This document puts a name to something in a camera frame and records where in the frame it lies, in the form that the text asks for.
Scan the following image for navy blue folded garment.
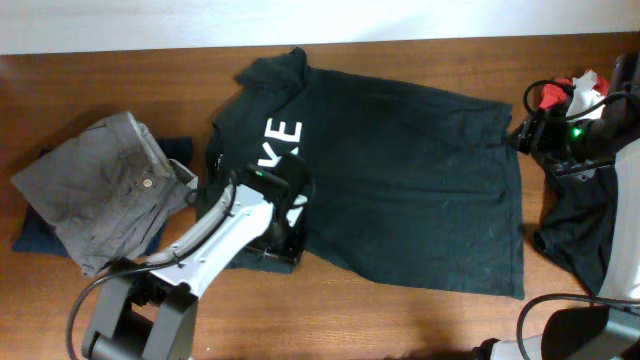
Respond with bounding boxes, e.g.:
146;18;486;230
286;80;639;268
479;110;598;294
11;137;193;258

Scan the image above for dark green Nike t-shirt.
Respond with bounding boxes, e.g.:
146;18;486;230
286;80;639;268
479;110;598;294
205;48;524;299

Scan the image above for black garment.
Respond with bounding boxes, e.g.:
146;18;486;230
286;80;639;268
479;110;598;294
533;165;618;295

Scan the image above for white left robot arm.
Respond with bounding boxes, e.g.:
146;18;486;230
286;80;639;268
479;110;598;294
66;154;315;359

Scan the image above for red garment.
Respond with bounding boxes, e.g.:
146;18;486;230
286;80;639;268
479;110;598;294
540;70;609;115

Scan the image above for grey folded shorts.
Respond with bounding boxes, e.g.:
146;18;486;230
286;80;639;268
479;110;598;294
11;112;198;277

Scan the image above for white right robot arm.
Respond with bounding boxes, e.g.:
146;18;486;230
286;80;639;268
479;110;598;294
468;53;639;359

